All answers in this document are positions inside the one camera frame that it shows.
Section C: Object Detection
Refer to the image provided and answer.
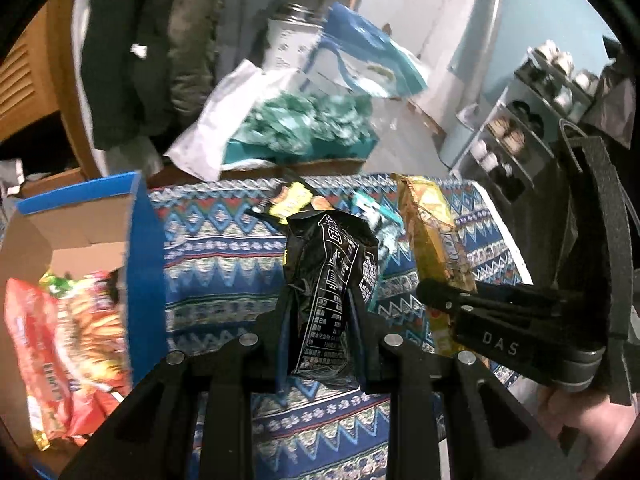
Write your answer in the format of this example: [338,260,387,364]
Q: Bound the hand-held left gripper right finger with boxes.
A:
[349,290,577,480]

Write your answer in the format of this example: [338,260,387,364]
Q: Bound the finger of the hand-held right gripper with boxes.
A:
[416,279,585,328]

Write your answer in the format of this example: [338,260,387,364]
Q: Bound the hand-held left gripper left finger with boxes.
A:
[60,284,297,480]

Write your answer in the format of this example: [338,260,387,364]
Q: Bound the yellow snack pack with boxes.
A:
[391,173,480,358]

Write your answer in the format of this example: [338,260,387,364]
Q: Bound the blue cardboard box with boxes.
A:
[0,170,169,480]

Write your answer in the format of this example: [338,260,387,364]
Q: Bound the green cracker snack bag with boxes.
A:
[39,269,133,413]

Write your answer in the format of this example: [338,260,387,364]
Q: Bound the person's right hand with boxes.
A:
[539,385,640,476]

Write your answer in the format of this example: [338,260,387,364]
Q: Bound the patterned blue tablecloth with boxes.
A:
[147,172,535,480]

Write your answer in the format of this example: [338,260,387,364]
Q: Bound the small teal packet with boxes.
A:
[349,194,405,243]

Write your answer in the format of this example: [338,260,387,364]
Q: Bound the black and yellow snack bag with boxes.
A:
[252,181,337,227]

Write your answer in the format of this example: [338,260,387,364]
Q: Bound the grey shoe rack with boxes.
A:
[447,40,618,203]

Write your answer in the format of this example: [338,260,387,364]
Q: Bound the teal box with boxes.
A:
[221,132,379,167]

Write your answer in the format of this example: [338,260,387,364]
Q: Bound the group of shoes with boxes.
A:
[470,40,601,191]

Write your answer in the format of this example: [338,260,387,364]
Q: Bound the white plastic bag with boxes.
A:
[164,59,303,182]

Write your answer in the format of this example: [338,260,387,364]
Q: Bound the teal shopping bag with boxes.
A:
[309,2,432,102]

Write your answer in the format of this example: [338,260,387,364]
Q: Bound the white metal bucket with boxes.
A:
[264,2,328,78]

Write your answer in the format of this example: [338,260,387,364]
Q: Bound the dark hanging jackets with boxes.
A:
[72,0,238,153]

